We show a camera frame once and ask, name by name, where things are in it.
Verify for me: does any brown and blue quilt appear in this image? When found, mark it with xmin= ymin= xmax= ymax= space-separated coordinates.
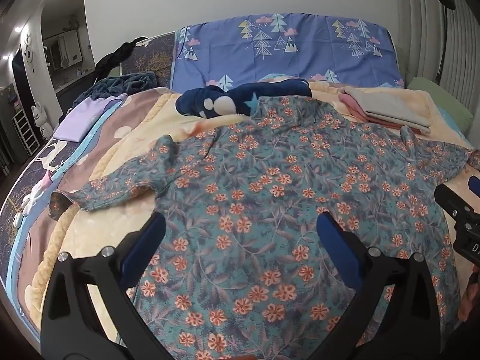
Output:
xmin=7 ymin=86 xmax=181 ymax=297

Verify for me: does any white cat figurine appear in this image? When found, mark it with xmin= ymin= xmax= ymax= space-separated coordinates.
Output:
xmin=31 ymin=101 xmax=54 ymax=140

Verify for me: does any dark teal fuzzy blanket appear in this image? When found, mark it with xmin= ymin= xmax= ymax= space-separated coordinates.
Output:
xmin=73 ymin=71 xmax=158 ymax=107

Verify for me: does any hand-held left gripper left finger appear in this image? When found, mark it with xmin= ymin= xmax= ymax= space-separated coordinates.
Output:
xmin=40 ymin=212 xmax=177 ymax=360

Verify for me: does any teal floral shirt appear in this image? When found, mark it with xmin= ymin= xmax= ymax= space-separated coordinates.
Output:
xmin=50 ymin=95 xmax=480 ymax=360

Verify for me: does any grey pleated curtain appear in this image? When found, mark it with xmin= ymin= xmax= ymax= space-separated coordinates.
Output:
xmin=397 ymin=0 xmax=480 ymax=115

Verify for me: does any black garment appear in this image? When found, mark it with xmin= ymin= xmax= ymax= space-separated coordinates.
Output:
xmin=94 ymin=37 xmax=151 ymax=79

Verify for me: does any lilac folded cloth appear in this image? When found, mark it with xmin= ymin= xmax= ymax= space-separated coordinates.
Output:
xmin=52 ymin=95 xmax=124 ymax=142

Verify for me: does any green pillow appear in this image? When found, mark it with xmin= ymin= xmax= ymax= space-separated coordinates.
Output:
xmin=407 ymin=77 xmax=474 ymax=136

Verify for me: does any cream plush blanket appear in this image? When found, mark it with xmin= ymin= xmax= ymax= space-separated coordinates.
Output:
xmin=22 ymin=82 xmax=480 ymax=360

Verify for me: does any blue tree-print pillow cover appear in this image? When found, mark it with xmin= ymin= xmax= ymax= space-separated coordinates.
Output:
xmin=169 ymin=12 xmax=406 ymax=92

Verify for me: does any person's right hand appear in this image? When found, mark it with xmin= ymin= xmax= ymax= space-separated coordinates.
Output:
xmin=459 ymin=265 xmax=480 ymax=321

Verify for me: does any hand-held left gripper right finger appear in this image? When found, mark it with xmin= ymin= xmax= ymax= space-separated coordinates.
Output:
xmin=316 ymin=212 xmax=441 ymax=360

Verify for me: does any navy star-print fleece garment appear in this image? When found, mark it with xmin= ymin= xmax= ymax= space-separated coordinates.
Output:
xmin=176 ymin=78 xmax=314 ymax=118

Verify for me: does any white shelf rack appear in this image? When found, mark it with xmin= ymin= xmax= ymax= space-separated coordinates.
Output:
xmin=12 ymin=110 xmax=41 ymax=155

